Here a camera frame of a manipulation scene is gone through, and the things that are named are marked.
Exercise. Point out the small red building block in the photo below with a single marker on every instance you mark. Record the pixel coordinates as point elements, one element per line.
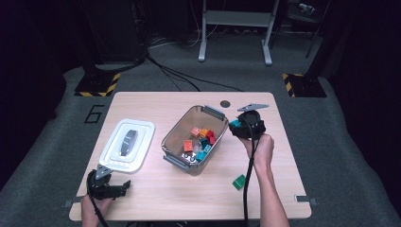
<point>212,140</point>

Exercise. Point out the person's right hand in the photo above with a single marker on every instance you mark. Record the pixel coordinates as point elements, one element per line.
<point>262,149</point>

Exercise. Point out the small grey device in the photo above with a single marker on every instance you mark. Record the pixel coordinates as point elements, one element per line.
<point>307,8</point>

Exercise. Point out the orange building block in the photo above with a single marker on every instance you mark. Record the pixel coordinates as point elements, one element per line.
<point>204,132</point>

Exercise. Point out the person's left hand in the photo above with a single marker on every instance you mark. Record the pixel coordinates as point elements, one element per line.
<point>90,211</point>

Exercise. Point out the blue building block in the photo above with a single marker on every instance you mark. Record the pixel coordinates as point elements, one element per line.
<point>200,156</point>

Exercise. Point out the black yellow striped base plate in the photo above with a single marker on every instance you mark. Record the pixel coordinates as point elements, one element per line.
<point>307,85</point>
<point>94,84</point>

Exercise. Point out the grey metal table bracket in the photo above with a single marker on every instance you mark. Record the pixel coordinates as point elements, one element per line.
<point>306,199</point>
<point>72,202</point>

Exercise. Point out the dark teal building block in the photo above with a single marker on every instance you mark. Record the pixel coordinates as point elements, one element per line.
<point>204,142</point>

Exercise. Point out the white metal desk frame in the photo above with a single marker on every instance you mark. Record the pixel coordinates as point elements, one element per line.
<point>236,18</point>

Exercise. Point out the dark round table grommet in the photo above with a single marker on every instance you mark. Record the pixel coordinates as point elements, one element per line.
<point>225,103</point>

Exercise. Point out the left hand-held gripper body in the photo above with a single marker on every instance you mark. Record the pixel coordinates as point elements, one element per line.
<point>101,189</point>

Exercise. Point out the dark cabinet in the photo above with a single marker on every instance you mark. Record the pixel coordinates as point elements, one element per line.
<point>116,28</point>

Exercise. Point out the green building block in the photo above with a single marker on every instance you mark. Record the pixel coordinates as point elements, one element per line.
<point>239,182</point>

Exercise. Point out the salmon pink building block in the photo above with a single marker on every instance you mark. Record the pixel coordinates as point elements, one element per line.
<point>195,131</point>

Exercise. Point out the orange-red building block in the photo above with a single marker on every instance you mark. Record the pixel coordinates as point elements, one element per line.
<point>188,146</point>

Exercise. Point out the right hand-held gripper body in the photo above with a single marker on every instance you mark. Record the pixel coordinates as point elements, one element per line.
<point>260,126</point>

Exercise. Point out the light teal building block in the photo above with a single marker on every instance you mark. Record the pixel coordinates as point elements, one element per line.
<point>207,148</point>

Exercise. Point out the transparent brown storage box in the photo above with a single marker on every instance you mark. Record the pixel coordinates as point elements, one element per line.
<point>176,138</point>

